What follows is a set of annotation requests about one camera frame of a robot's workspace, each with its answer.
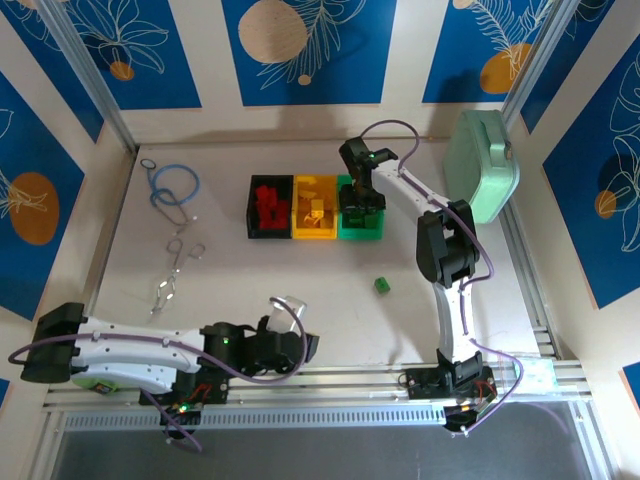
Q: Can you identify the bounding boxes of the green plastic bin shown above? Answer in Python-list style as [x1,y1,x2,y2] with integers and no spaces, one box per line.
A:
[335,173,387,241]

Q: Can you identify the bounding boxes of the yellow plastic bin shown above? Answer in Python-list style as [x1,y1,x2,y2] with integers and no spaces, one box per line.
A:
[291,173,339,241]

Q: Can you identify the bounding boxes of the black plastic bin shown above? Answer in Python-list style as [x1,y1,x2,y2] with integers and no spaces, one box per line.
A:
[244,174,295,240]

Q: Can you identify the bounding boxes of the metal forceps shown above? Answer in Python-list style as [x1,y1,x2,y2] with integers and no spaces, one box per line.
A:
[148,237,207,316]

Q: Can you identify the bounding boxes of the mint green carry case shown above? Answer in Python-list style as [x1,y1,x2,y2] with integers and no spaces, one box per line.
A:
[442,109,521,225]

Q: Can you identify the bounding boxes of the light green object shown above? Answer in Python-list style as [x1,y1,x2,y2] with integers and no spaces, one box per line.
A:
[71,375,120,397]

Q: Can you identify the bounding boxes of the blue stethoscope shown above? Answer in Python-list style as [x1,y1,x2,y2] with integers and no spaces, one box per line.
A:
[139,158,202,231]

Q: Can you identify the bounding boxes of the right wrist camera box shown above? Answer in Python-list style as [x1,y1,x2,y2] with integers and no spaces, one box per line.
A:
[362,188,387,214]

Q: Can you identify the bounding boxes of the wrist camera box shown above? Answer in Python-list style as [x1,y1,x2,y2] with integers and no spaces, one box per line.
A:
[299,331,321,362]
[362,188,387,214]

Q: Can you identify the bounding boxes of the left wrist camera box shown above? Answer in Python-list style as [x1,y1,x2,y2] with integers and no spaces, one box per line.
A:
[299,331,321,362]

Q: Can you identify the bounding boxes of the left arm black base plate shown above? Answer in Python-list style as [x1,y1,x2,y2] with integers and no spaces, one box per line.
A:
[138,372,231,416]

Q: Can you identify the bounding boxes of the aluminium table rail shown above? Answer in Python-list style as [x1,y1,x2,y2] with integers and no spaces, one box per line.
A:
[42,362,594,404]

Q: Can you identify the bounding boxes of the grey slotted cable duct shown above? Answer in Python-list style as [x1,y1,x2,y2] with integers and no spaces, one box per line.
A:
[62,405,447,431]

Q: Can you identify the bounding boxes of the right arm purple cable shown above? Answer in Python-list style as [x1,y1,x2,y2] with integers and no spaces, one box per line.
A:
[358,119,499,351]

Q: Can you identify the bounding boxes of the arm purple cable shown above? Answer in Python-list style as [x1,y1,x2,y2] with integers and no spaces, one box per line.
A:
[358,119,499,351]
[8,298,309,384]

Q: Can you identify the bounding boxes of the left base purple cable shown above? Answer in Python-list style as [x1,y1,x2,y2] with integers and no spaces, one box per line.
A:
[159,407,204,454]

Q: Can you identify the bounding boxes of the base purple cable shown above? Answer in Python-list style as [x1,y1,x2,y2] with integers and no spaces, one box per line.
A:
[159,407,204,454]
[447,339,524,441]

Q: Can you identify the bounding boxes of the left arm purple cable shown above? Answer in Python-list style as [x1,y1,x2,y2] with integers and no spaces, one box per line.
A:
[8,298,309,384]

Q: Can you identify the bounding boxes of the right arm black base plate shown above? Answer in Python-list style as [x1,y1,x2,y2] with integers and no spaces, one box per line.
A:
[405,367,501,401]

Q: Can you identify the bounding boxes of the aluminium side rail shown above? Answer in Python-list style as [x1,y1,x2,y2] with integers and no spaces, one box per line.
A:
[502,207,559,359]
[74,149,136,374]

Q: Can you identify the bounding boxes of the aluminium frame post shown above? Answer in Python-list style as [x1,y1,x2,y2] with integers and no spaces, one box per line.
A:
[34,0,140,154]
[501,0,576,126]

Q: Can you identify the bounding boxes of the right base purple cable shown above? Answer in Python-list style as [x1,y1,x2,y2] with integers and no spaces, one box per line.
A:
[447,339,524,441]

